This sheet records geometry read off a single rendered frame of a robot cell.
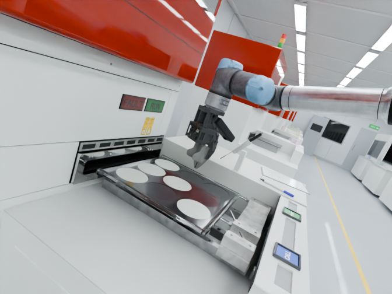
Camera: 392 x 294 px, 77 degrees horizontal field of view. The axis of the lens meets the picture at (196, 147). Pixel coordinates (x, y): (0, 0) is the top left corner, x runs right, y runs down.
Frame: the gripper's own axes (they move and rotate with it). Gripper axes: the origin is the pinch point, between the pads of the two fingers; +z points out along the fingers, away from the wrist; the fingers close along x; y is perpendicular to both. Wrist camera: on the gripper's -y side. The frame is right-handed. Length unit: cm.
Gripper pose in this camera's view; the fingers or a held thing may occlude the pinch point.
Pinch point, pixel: (198, 164)
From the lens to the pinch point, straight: 85.3
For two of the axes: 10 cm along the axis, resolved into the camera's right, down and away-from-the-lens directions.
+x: 5.5, 3.9, -7.4
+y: -7.6, -1.3, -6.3
